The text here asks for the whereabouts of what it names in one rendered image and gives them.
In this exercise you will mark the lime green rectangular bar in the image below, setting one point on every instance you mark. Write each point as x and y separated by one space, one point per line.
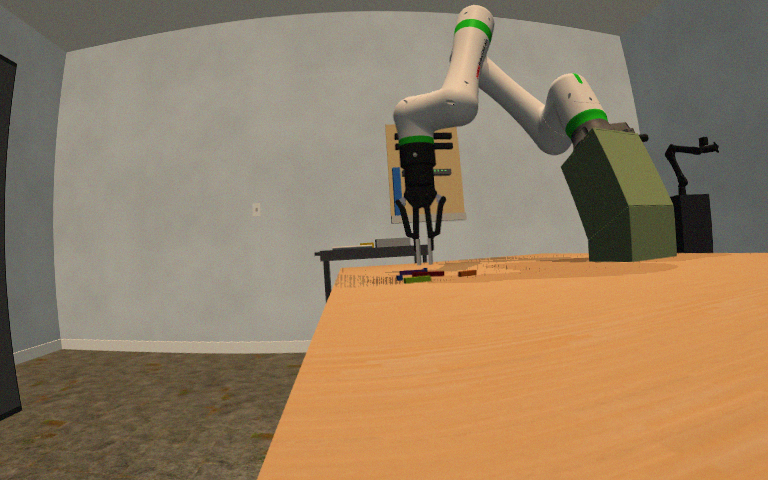
417 279

